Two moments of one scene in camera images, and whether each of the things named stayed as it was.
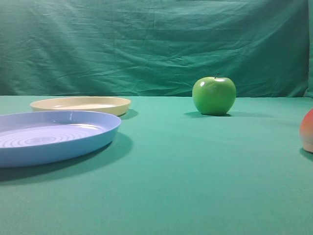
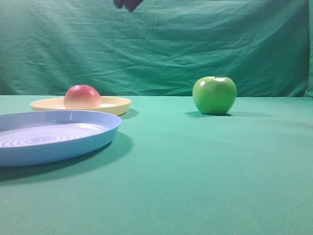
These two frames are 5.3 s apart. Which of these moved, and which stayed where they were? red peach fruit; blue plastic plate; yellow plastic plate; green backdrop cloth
Moved: red peach fruit
Stayed: blue plastic plate; green backdrop cloth; yellow plastic plate
